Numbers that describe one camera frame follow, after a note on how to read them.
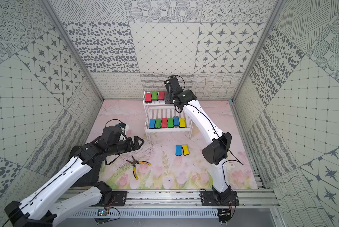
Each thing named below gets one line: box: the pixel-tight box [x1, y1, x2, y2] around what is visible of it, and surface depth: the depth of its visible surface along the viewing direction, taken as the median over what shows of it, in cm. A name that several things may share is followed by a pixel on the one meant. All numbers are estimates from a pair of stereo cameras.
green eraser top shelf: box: [151, 90, 159, 102], surface depth 84 cm
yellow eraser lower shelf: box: [178, 118, 186, 128], surface depth 90 cm
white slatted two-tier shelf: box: [142, 90, 193, 141], surface depth 90 cm
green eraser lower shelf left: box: [154, 118, 162, 129], surface depth 89 cm
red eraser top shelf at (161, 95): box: [158, 90, 166, 101], surface depth 86 cm
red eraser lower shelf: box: [161, 117, 168, 129], surface depth 90 cm
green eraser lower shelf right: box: [167, 117, 174, 129], surface depth 90 cm
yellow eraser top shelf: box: [181, 144, 190, 156], surface depth 93 cm
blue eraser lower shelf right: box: [172, 116, 180, 126], surface depth 90 cm
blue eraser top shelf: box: [175, 144, 183, 156], surface depth 95 cm
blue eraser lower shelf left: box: [148, 118, 156, 129], surface depth 91 cm
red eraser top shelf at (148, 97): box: [144, 92, 152, 103], surface depth 85 cm
